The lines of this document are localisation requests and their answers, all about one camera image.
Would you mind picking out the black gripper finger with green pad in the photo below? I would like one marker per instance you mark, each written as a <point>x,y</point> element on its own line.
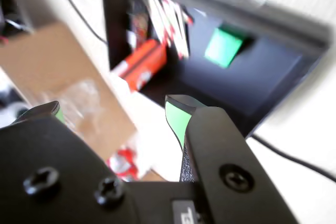
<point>52,166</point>
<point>223,150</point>

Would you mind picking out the green wooden cube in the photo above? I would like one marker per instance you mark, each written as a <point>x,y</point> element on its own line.
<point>222,47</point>

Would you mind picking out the clear red plastic wrapper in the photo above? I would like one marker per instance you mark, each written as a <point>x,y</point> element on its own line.
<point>126,161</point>

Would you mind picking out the black open box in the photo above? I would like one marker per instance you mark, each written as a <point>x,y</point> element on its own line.
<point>262,77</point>

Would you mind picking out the brown cardboard box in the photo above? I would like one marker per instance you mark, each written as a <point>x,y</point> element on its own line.
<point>52,61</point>

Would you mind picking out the orange red carton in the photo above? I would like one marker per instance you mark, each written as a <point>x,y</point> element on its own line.
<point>143,62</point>

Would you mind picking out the red white striped packets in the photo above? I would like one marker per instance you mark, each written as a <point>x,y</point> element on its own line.
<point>173,22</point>

